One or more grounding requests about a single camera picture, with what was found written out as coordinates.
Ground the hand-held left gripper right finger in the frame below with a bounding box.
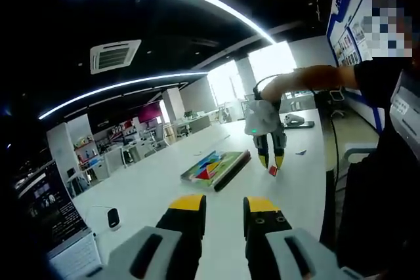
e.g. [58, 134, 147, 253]
[243, 196, 365, 280]

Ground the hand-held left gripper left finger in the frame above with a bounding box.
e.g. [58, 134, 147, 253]
[77, 193, 207, 280]

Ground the person's right hand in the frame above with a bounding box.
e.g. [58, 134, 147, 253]
[262, 74, 291, 104]

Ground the white controller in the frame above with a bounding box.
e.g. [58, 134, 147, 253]
[284, 113, 305, 125]

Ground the black office chair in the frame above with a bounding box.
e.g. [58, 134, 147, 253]
[329, 86, 347, 119]

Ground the grey chair armrest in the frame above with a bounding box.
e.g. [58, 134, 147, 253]
[342, 143, 378, 163]

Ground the person's black-shirted torso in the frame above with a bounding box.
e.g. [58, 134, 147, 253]
[337, 58, 420, 273]

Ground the white mesh office chair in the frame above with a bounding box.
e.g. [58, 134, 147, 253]
[103, 147, 125, 176]

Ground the silver laptop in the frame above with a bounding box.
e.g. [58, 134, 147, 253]
[14, 159, 103, 280]

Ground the magenta screen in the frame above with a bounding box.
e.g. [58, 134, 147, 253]
[137, 102, 163, 124]

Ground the colourful display shelf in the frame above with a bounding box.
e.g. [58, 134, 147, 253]
[73, 135, 100, 169]

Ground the grey chest device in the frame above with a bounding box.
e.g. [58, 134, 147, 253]
[388, 69, 420, 137]

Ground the ceiling light strip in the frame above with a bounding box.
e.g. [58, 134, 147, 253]
[38, 71, 210, 121]

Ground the ceiling air conditioner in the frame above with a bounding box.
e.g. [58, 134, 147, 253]
[89, 39, 142, 75]

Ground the black cable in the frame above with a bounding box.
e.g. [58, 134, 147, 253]
[252, 74, 343, 196]

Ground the wall poster board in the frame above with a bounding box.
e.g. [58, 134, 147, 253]
[325, 0, 375, 68]

